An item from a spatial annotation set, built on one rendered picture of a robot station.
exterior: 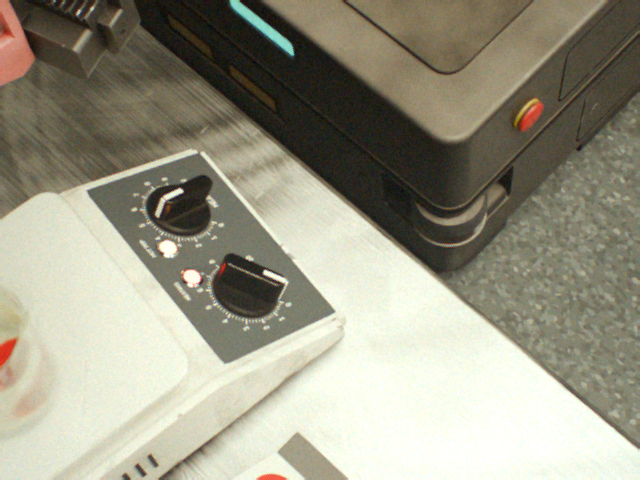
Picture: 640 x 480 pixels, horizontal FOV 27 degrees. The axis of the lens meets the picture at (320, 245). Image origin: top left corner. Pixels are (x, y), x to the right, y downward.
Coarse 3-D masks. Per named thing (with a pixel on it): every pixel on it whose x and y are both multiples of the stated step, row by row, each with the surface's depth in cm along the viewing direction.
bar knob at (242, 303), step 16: (224, 256) 63; (224, 272) 63; (240, 272) 62; (256, 272) 63; (272, 272) 63; (224, 288) 63; (240, 288) 63; (256, 288) 63; (272, 288) 63; (224, 304) 63; (240, 304) 63; (256, 304) 63; (272, 304) 63
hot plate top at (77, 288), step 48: (48, 192) 62; (0, 240) 62; (48, 240) 61; (96, 240) 61; (48, 288) 60; (96, 288) 60; (48, 336) 59; (96, 336) 59; (144, 336) 59; (96, 384) 58; (144, 384) 58; (48, 432) 58; (96, 432) 57
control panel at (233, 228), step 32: (192, 160) 69; (96, 192) 65; (128, 192) 66; (224, 192) 68; (128, 224) 64; (224, 224) 66; (256, 224) 67; (160, 256) 64; (192, 256) 64; (256, 256) 66; (288, 256) 66; (192, 288) 63; (288, 288) 65; (192, 320) 62; (224, 320) 62; (256, 320) 63; (288, 320) 64; (224, 352) 61
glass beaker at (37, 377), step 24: (0, 288) 53; (24, 288) 53; (24, 312) 53; (24, 336) 53; (24, 360) 53; (48, 360) 56; (0, 384) 53; (24, 384) 54; (48, 384) 57; (0, 408) 54; (24, 408) 56; (48, 408) 57; (0, 432) 57
